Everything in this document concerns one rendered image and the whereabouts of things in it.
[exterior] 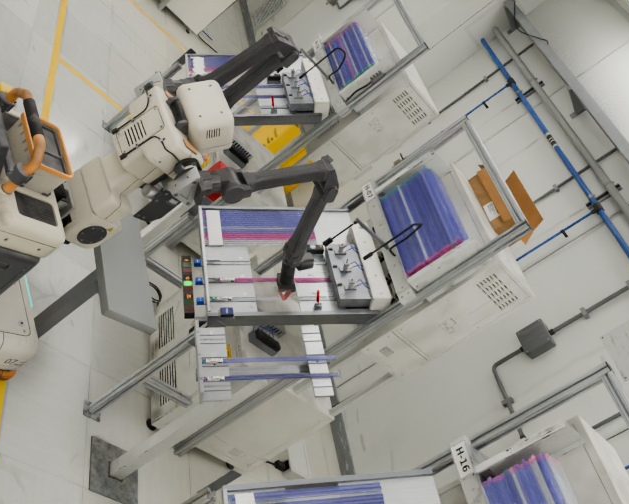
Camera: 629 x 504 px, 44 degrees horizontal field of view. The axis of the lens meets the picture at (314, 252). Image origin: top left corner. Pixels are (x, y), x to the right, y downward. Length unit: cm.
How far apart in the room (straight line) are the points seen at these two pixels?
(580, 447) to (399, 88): 231
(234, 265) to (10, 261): 109
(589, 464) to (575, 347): 184
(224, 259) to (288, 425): 88
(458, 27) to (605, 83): 133
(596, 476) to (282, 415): 155
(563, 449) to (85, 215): 176
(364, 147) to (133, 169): 209
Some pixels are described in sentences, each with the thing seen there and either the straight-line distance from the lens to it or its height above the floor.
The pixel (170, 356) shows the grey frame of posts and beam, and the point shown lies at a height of 49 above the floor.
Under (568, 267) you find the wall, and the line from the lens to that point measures 472.
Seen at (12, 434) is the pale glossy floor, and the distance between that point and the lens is 315.
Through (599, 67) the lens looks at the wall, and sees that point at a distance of 564.
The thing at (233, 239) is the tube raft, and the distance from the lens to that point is 342.
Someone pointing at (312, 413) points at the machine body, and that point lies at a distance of 366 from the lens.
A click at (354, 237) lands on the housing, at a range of 344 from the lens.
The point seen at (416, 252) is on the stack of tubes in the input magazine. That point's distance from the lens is 317.
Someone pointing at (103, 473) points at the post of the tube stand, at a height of 1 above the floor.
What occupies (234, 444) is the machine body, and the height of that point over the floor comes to 19.
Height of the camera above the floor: 218
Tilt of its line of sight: 19 degrees down
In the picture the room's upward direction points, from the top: 55 degrees clockwise
